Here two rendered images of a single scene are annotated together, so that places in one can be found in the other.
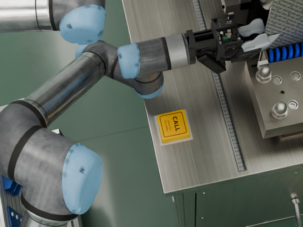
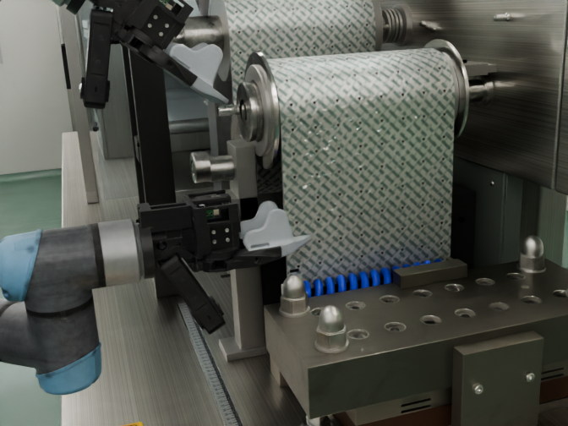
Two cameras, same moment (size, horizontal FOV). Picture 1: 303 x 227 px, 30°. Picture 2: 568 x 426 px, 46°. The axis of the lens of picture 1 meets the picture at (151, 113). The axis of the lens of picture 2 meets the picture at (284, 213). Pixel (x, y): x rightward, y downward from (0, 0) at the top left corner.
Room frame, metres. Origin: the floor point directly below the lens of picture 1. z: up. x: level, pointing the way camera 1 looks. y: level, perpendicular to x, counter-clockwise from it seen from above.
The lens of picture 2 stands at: (-0.17, -0.08, 1.38)
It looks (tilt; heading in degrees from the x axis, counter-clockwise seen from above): 17 degrees down; 345
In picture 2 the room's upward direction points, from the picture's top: 3 degrees counter-clockwise
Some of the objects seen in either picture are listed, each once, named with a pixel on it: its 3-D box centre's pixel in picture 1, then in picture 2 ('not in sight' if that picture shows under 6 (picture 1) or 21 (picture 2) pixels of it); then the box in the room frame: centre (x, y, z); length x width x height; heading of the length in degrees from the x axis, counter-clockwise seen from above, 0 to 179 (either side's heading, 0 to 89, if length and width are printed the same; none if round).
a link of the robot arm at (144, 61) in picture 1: (143, 59); (52, 264); (0.59, -0.01, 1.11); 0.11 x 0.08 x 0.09; 92
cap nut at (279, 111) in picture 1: (280, 108); (331, 325); (0.43, -0.28, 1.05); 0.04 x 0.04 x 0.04
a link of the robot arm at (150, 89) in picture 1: (141, 74); (54, 339); (0.60, 0.01, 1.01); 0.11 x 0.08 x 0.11; 53
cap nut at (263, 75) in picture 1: (264, 72); (293, 292); (0.53, -0.27, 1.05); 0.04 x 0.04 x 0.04
